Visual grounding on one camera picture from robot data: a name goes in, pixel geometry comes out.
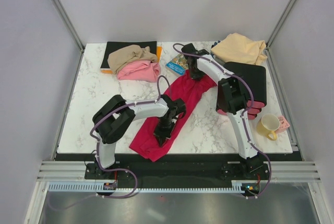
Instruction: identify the light pink t shirt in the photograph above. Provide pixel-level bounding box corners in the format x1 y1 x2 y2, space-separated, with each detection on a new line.
116 60 161 82

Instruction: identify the black pink drawer organizer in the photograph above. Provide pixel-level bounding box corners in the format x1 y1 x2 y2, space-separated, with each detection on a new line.
215 61 267 121

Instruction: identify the right aluminium frame post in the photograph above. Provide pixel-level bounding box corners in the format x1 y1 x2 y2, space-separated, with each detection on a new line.
266 0 298 49

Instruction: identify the yellow mug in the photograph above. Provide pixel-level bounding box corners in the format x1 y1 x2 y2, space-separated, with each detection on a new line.
256 114 280 141

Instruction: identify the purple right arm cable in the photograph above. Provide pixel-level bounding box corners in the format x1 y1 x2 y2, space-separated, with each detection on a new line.
172 42 273 200

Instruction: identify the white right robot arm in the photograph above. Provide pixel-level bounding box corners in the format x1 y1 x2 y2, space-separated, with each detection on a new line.
181 43 258 159

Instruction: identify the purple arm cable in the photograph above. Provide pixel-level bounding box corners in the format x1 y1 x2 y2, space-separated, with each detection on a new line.
172 42 273 200
48 75 171 211

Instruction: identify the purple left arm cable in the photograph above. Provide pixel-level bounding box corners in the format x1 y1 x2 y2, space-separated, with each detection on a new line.
48 75 171 211

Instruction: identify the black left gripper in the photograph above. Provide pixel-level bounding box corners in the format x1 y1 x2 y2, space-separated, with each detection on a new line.
153 117 175 148

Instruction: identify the white slotted cable duct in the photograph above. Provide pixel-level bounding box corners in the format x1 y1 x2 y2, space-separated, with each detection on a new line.
48 182 246 193

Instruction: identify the black notebook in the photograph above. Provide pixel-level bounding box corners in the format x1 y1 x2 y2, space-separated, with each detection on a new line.
105 41 158 55

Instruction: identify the beige t shirt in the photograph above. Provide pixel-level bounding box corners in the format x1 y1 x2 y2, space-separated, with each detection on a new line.
108 44 159 74

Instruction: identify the left aluminium frame post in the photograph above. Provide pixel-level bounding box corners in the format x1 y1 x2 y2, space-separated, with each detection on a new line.
36 0 86 50

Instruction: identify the pink small box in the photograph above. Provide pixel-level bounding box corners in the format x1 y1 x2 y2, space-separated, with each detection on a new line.
276 115 290 134

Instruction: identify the aluminium frame post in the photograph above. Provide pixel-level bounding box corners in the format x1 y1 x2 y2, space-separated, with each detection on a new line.
266 0 298 49
36 0 86 50

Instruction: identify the blue illustrated paperback book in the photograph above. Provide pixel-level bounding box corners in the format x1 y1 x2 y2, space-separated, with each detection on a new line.
165 54 188 76

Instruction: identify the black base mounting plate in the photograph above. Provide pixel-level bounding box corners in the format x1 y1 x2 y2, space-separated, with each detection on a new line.
85 154 269 188

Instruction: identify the cream yellow t shirt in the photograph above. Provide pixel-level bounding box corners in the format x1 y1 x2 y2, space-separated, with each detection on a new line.
216 33 267 65

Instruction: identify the magenta t shirt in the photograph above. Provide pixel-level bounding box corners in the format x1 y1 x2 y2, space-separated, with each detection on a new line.
129 72 216 162

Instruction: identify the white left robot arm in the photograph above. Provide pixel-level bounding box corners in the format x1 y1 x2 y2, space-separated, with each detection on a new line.
91 95 186 179

